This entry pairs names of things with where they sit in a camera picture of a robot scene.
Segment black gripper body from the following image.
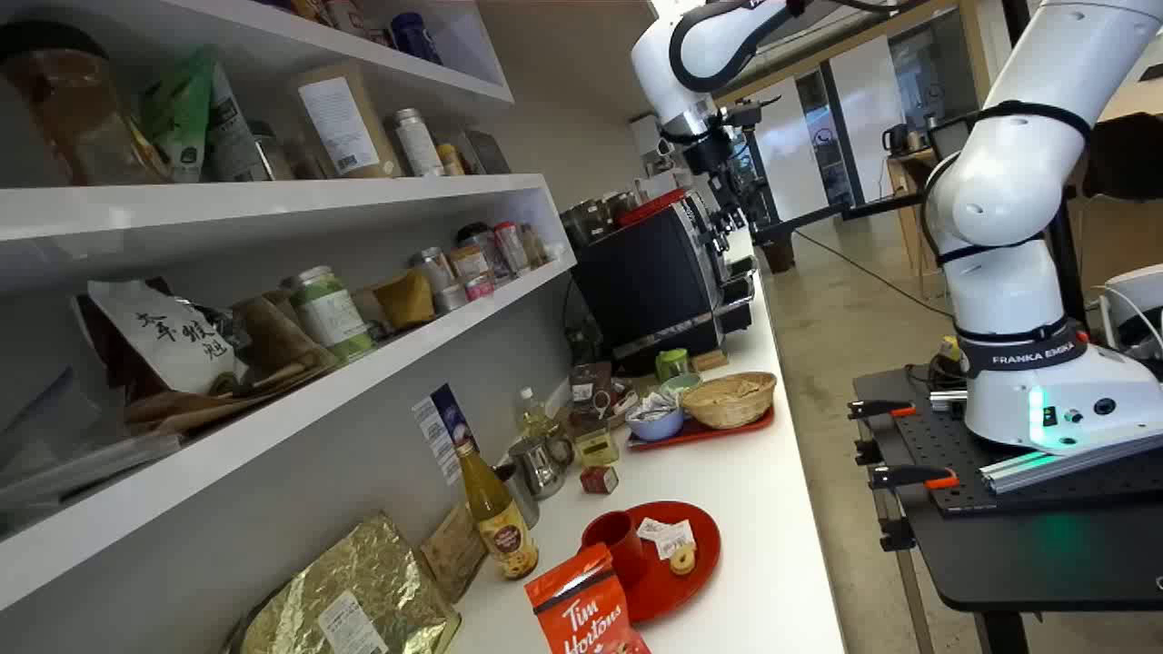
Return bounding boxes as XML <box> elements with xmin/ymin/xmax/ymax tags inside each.
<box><xmin>688</xmin><ymin>116</ymin><xmax>747</xmax><ymax>191</ymax></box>

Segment red snack box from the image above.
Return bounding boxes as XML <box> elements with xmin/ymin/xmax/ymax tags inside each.
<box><xmin>524</xmin><ymin>542</ymin><xmax>659</xmax><ymax>654</ymax></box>

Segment brown cardboard packet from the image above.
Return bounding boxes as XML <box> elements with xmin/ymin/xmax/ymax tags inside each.
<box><xmin>415</xmin><ymin>502</ymin><xmax>490</xmax><ymax>608</ymax></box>

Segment brown paper packet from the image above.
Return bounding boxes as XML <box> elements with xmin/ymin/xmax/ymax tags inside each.
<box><xmin>231</xmin><ymin>291</ymin><xmax>336</xmax><ymax>383</ymax></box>

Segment black tripod stand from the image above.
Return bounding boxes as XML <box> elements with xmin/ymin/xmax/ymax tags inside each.
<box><xmin>723</xmin><ymin>103</ymin><xmax>937</xmax><ymax>247</ymax></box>

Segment black coffee machine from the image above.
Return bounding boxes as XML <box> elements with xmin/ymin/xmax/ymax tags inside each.
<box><xmin>567</xmin><ymin>188</ymin><xmax>756</xmax><ymax>377</ymax></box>

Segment small green cup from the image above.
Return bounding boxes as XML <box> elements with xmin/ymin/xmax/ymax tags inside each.
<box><xmin>649</xmin><ymin>346</ymin><xmax>694</xmax><ymax>387</ymax></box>

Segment small brown jar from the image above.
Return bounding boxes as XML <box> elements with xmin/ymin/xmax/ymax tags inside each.
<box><xmin>519</xmin><ymin>221</ymin><xmax>554</xmax><ymax>274</ymax></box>

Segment red lidded jar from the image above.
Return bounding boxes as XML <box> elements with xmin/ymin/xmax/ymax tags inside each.
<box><xmin>487</xmin><ymin>217</ymin><xmax>534</xmax><ymax>276</ymax></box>

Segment dark flat box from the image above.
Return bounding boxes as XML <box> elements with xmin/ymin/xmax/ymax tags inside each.
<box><xmin>464</xmin><ymin>127</ymin><xmax>517</xmax><ymax>179</ymax></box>

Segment light blue bowl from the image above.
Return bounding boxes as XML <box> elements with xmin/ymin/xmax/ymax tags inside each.
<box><xmin>625</xmin><ymin>393</ymin><xmax>690</xmax><ymax>443</ymax></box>

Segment dark spice jar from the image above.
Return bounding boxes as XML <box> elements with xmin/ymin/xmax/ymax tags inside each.
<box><xmin>567</xmin><ymin>358</ymin><xmax>621</xmax><ymax>429</ymax></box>

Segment red serving tray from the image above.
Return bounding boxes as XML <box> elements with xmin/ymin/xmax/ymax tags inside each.
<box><xmin>625</xmin><ymin>402</ymin><xmax>782</xmax><ymax>455</ymax></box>

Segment pink labelled jar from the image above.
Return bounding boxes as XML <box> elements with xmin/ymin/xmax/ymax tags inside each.
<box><xmin>448</xmin><ymin>238</ymin><xmax>502</xmax><ymax>304</ymax></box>

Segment small yellow box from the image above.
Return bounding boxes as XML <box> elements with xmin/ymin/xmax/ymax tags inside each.
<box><xmin>571</xmin><ymin>429</ymin><xmax>621</xmax><ymax>472</ymax></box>

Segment small oil bottle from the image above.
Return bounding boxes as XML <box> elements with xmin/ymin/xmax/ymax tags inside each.
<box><xmin>513</xmin><ymin>386</ymin><xmax>554</xmax><ymax>448</ymax></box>

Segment metal tin can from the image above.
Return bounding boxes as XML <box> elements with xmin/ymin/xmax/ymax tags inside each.
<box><xmin>411</xmin><ymin>247</ymin><xmax>472</xmax><ymax>316</ymax></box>

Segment white plastic bottle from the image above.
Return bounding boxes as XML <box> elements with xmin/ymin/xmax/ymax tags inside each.
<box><xmin>393</xmin><ymin>105</ymin><xmax>451</xmax><ymax>182</ymax></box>

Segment dark blue container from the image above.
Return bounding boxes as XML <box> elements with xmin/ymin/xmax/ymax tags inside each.
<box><xmin>385</xmin><ymin>11</ymin><xmax>448</xmax><ymax>69</ymax></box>

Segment clear glass jar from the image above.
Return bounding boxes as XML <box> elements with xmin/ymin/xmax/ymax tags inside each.
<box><xmin>513</xmin><ymin>433</ymin><xmax>575</xmax><ymax>502</ymax></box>

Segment mustard yellow cup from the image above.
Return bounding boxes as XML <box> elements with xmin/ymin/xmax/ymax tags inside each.
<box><xmin>369</xmin><ymin>266</ymin><xmax>438</xmax><ymax>333</ymax></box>

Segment small white sachet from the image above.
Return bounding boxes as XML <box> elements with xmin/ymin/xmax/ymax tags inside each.
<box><xmin>633</xmin><ymin>517</ymin><xmax>696</xmax><ymax>563</ymax></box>

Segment red cup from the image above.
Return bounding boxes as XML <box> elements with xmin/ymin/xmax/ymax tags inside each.
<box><xmin>577</xmin><ymin>510</ymin><xmax>659</xmax><ymax>585</ymax></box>

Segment blue and white carton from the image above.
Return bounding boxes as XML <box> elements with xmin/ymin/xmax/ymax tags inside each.
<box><xmin>411</xmin><ymin>383</ymin><xmax>477</xmax><ymax>487</ymax></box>

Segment cardboard box white label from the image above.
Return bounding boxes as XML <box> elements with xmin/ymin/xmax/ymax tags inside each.
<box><xmin>288</xmin><ymin>64</ymin><xmax>402</xmax><ymax>182</ymax></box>

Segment red round plate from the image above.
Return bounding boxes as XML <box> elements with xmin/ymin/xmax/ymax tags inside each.
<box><xmin>567</xmin><ymin>499</ymin><xmax>723</xmax><ymax>628</ymax></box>

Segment yellow liquid glass bottle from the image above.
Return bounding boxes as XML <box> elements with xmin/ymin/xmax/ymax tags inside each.
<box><xmin>453</xmin><ymin>419</ymin><xmax>545</xmax><ymax>585</ymax></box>

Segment white device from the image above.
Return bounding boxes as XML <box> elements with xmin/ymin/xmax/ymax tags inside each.
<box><xmin>1093</xmin><ymin>266</ymin><xmax>1163</xmax><ymax>349</ymax></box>

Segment white canister green lid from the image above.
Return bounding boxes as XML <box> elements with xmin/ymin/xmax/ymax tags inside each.
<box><xmin>288</xmin><ymin>266</ymin><xmax>380</xmax><ymax>368</ymax></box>

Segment black robot table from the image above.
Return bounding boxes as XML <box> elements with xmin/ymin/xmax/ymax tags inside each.
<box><xmin>849</xmin><ymin>358</ymin><xmax>1163</xmax><ymax>654</ymax></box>

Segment grey pouch bag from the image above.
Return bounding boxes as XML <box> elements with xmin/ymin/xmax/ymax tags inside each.
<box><xmin>203</xmin><ymin>64</ymin><xmax>277</xmax><ymax>184</ymax></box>

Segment green pouch bag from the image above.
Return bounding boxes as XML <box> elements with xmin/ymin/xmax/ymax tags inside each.
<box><xmin>139</xmin><ymin>48</ymin><xmax>222</xmax><ymax>184</ymax></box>

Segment gold foil bag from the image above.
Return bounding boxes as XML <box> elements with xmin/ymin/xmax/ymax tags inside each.
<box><xmin>222</xmin><ymin>511</ymin><xmax>464</xmax><ymax>654</ymax></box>

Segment wooden utensils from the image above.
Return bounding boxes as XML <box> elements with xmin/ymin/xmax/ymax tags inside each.
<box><xmin>118</xmin><ymin>358</ymin><xmax>333</xmax><ymax>443</ymax></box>

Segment white bag with calligraphy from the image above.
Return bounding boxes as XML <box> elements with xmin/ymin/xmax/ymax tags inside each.
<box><xmin>83</xmin><ymin>276</ymin><xmax>255</xmax><ymax>401</ymax></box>

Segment large brown jar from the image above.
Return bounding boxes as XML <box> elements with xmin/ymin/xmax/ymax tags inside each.
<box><xmin>0</xmin><ymin>23</ymin><xmax>168</xmax><ymax>188</ymax></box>

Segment grey plastic bags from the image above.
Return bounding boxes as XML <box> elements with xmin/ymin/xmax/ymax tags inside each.
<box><xmin>0</xmin><ymin>358</ymin><xmax>189</xmax><ymax>538</ymax></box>

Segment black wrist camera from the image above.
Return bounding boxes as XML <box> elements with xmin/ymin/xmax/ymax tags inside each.
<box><xmin>714</xmin><ymin>103</ymin><xmax>782</xmax><ymax>138</ymax></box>

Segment orange handled clamp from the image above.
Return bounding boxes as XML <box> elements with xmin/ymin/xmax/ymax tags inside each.
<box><xmin>866</xmin><ymin>460</ymin><xmax>966</xmax><ymax>494</ymax></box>
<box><xmin>846</xmin><ymin>396</ymin><xmax>928</xmax><ymax>424</ymax></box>

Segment white wall shelf unit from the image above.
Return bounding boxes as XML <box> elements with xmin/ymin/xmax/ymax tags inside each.
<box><xmin>0</xmin><ymin>0</ymin><xmax>582</xmax><ymax>613</ymax></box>

